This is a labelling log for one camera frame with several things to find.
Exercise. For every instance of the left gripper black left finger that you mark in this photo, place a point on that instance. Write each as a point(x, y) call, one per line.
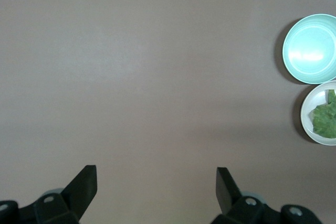
point(81, 192)

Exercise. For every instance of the mint green plate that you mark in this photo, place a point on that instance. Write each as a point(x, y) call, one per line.
point(309, 51)

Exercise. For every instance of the green lettuce leaf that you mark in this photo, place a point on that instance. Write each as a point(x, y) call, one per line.
point(325, 119)

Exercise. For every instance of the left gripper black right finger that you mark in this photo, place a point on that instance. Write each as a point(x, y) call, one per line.
point(225, 192)

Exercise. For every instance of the beige plate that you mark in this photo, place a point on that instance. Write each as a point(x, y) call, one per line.
point(305, 119)

